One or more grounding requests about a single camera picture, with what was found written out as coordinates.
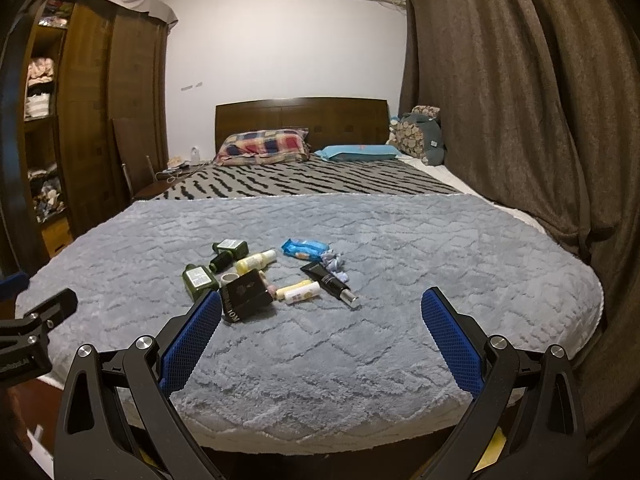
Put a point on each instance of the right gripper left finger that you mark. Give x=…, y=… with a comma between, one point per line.
x=116, y=419

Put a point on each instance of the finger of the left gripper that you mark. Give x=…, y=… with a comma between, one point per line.
x=55, y=310

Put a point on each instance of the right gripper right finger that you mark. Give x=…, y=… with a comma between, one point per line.
x=525, y=420

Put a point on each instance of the green lotion bottle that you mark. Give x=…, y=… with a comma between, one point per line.
x=237, y=248
x=198, y=281

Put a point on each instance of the black box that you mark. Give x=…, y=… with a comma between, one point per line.
x=245, y=296

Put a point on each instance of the yellow bottle white cap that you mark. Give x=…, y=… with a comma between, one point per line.
x=256, y=261

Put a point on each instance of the cream small tube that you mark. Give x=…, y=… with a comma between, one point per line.
x=299, y=292

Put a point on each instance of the tape roll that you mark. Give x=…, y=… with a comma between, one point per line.
x=228, y=278

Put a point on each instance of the dark green round bottle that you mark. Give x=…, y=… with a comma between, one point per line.
x=221, y=262

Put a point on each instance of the bedside table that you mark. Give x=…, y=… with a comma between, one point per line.
x=156, y=183

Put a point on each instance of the clear plastic bottle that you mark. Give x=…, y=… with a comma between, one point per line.
x=195, y=157

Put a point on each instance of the grey fluffy blanket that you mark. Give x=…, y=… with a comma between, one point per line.
x=321, y=376

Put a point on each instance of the blue white crumpled wrapper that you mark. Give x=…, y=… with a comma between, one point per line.
x=334, y=263

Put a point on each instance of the wooden wardrobe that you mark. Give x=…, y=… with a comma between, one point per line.
x=76, y=76

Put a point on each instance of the blue snack wrapper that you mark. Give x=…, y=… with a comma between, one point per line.
x=308, y=250

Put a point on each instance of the zebra striped bed cover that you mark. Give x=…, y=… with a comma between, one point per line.
x=315, y=176

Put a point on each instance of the plaid pillow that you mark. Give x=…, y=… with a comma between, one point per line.
x=263, y=147

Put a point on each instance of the patterned cushion pile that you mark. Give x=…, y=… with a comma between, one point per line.
x=419, y=134

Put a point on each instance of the blue pillow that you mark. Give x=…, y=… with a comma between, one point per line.
x=358, y=153

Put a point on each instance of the wooden headboard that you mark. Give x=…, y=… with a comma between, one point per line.
x=329, y=121

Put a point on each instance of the brown curtain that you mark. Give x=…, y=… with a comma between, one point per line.
x=539, y=101

